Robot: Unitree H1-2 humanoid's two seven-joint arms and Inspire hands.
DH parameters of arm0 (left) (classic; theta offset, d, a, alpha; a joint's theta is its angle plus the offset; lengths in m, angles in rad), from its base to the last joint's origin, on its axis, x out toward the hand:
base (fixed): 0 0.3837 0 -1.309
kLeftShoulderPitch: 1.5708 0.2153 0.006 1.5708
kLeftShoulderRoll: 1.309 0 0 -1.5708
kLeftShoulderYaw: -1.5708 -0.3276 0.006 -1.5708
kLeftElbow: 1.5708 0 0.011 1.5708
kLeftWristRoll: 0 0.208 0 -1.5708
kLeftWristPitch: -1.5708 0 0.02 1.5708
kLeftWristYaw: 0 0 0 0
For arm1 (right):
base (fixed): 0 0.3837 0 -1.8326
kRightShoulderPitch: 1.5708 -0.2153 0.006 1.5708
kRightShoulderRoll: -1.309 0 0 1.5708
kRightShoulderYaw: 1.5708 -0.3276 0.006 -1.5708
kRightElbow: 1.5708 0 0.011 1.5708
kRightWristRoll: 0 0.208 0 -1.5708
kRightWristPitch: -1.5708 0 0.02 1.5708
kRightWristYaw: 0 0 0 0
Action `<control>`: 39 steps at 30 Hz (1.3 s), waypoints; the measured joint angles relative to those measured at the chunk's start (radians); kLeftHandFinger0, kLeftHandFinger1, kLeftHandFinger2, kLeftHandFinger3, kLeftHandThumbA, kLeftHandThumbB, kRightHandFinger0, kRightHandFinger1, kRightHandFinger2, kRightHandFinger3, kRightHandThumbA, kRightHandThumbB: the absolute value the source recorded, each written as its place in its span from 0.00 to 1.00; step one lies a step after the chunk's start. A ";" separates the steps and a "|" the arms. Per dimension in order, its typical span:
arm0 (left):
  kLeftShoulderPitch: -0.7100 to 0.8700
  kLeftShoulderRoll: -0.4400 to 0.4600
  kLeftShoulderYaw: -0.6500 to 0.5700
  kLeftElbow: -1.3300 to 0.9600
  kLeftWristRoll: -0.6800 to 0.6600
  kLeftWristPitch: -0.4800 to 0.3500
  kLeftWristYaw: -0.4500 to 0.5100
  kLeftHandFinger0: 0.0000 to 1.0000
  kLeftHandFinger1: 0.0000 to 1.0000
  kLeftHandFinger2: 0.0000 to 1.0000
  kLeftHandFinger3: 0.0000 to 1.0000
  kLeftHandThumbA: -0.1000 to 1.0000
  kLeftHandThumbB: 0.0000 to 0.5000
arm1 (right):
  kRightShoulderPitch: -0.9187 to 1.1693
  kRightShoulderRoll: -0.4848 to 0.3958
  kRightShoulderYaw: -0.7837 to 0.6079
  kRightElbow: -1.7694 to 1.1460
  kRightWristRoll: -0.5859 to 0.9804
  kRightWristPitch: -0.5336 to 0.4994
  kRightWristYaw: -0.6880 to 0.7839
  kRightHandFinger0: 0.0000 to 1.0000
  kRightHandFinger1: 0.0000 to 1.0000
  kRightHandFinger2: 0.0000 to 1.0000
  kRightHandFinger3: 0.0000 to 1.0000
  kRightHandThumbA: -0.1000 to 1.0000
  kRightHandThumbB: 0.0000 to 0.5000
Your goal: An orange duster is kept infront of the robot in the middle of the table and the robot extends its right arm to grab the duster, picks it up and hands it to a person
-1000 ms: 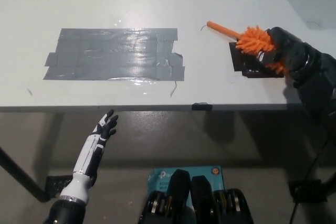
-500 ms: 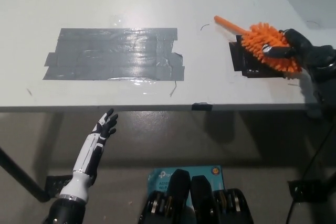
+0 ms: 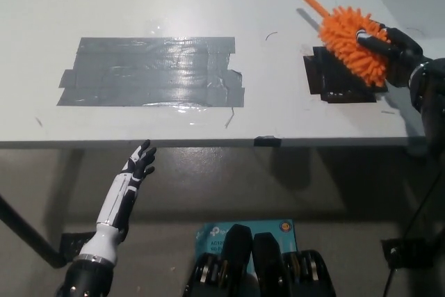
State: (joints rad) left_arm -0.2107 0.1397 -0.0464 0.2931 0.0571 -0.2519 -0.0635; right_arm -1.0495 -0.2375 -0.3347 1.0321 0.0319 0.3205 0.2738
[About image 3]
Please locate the black robot body blocks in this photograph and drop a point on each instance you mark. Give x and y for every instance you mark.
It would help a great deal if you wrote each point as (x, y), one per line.
(259, 265)

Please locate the grey duct tape patch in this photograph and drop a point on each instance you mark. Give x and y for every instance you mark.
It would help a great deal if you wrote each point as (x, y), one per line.
(149, 74)

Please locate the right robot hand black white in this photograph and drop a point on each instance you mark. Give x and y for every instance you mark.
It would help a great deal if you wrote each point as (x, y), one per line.
(400, 53)

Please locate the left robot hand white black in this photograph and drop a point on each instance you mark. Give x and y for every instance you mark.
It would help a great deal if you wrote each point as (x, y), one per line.
(120, 203)

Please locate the black metal table leg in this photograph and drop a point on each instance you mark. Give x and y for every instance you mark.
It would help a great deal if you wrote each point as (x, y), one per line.
(31, 229)

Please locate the teal router cardboard box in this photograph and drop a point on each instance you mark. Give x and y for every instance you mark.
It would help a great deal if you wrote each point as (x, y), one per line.
(212, 236)

